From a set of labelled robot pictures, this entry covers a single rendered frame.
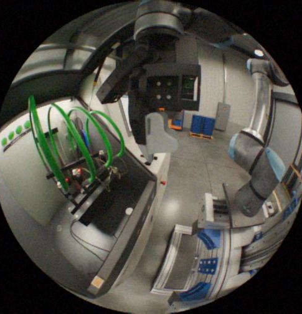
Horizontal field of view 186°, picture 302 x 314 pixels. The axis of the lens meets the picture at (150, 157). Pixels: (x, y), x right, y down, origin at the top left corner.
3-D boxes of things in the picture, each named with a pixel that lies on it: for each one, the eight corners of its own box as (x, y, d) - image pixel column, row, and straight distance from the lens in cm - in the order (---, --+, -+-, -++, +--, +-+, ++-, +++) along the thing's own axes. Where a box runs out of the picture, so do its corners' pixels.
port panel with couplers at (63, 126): (73, 161, 68) (58, 113, 62) (71, 160, 71) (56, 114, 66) (88, 151, 73) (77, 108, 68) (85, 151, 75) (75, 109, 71)
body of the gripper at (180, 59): (198, 118, 10) (195, 26, 15) (124, 114, 12) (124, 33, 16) (192, 113, 18) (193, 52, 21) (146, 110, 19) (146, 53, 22)
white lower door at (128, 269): (133, 273, 125) (111, 291, 62) (131, 272, 125) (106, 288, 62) (153, 225, 126) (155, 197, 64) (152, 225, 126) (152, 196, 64)
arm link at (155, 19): (126, 20, 20) (146, 40, 25) (123, 35, 16) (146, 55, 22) (179, 12, 18) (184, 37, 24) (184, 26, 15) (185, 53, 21)
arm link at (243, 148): (247, 177, 39) (268, 55, 61) (220, 154, 44) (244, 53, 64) (253, 176, 50) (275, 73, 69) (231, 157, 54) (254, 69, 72)
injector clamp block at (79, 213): (93, 231, 57) (77, 220, 45) (81, 222, 63) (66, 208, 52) (124, 187, 65) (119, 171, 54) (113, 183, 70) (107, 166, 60)
